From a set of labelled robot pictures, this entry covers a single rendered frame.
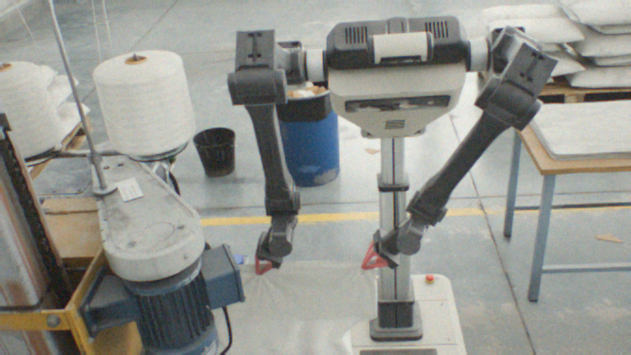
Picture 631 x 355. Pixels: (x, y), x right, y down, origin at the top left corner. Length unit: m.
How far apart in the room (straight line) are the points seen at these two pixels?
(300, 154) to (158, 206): 2.62
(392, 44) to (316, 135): 2.25
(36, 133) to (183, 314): 0.44
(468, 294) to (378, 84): 1.62
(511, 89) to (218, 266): 0.66
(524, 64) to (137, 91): 0.71
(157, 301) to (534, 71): 0.82
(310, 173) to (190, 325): 2.72
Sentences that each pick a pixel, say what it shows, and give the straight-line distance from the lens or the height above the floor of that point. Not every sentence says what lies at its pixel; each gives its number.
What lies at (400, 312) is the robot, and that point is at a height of 0.38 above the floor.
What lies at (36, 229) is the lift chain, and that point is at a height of 1.48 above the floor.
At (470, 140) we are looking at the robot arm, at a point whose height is 1.45.
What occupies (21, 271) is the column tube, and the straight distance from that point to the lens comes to 1.13.
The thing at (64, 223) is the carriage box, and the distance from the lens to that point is 1.41.
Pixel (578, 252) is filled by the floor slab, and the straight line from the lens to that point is 3.44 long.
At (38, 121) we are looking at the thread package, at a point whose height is 1.59.
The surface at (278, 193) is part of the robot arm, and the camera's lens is 1.39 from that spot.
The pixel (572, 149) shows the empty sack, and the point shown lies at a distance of 2.72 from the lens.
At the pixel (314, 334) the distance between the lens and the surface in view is 1.69.
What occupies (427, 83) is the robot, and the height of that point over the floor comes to 1.40.
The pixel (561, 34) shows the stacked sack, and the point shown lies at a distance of 4.77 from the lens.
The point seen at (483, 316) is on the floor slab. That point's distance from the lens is 2.97.
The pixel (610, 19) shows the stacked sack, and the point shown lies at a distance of 4.82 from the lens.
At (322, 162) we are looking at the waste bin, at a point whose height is 0.18.
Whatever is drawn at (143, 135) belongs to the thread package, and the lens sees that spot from 1.12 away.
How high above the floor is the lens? 2.03
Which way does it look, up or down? 31 degrees down
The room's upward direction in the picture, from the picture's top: 5 degrees counter-clockwise
